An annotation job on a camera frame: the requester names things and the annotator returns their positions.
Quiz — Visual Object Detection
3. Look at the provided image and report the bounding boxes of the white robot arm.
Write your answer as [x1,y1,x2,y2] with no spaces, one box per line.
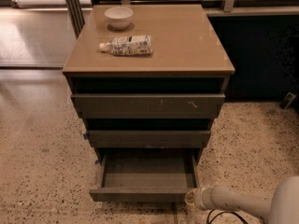
[185,176,299,224]

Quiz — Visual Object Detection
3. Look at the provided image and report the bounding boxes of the lying plastic bottle white label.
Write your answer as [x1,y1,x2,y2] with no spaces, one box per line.
[99,35,152,56]

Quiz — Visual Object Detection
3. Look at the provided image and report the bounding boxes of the grey drawer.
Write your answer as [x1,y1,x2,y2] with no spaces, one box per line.
[71,94,225,119]
[90,155,199,203]
[86,130,211,148]

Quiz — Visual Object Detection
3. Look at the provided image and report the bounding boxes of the small grey floor bracket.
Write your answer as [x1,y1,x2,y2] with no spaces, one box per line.
[279,92,297,109]

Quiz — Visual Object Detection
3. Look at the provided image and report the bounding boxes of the grey top drawer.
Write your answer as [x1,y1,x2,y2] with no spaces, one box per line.
[71,94,225,119]

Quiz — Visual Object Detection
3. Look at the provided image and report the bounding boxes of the grey drawer cabinet tan top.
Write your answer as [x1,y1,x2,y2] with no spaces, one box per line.
[61,4,236,166]

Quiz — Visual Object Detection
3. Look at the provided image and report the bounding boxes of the grey middle drawer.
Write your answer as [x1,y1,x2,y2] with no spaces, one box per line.
[86,130,211,148]

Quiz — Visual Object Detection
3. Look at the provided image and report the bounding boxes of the blue tape piece upper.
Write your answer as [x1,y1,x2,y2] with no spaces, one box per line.
[83,133,88,140]

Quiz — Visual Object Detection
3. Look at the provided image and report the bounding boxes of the grey bottom drawer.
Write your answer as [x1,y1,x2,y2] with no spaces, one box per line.
[90,155,199,203]

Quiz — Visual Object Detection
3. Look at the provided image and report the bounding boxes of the black cable on floor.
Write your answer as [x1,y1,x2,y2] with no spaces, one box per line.
[206,208,249,224]

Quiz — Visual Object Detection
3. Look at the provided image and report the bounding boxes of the white ceramic bowl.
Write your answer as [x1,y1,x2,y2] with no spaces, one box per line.
[105,7,134,30]

